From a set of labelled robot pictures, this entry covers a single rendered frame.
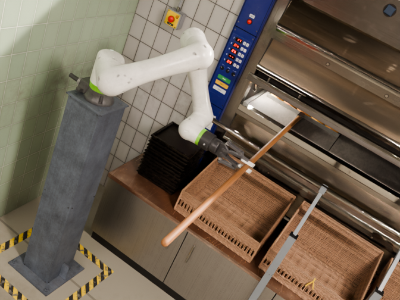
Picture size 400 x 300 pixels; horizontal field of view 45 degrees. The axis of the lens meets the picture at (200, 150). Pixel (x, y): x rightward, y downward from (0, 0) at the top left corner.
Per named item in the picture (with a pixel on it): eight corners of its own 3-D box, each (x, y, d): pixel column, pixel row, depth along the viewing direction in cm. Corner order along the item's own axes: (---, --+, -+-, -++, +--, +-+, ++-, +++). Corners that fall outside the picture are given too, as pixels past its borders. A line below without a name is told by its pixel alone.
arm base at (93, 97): (59, 82, 231) (62, 71, 228) (81, 77, 243) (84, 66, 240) (99, 109, 223) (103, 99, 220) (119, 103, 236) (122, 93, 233)
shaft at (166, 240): (165, 249, 168) (168, 243, 166) (158, 244, 168) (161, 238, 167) (299, 121, 311) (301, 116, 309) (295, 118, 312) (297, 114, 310)
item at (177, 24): (168, 21, 303) (174, 6, 298) (181, 28, 300) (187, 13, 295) (162, 22, 296) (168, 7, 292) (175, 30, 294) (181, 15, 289)
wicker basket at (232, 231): (208, 180, 325) (224, 148, 312) (278, 228, 310) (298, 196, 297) (171, 209, 285) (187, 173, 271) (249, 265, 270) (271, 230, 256)
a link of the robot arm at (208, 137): (194, 148, 238) (201, 133, 234) (205, 141, 248) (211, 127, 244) (204, 155, 237) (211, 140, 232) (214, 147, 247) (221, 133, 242)
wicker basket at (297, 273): (284, 230, 311) (303, 198, 297) (361, 282, 296) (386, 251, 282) (256, 267, 270) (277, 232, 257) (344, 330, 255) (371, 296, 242)
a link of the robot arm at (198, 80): (180, 67, 231) (199, 71, 226) (193, 56, 238) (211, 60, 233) (189, 128, 253) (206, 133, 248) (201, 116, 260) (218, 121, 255)
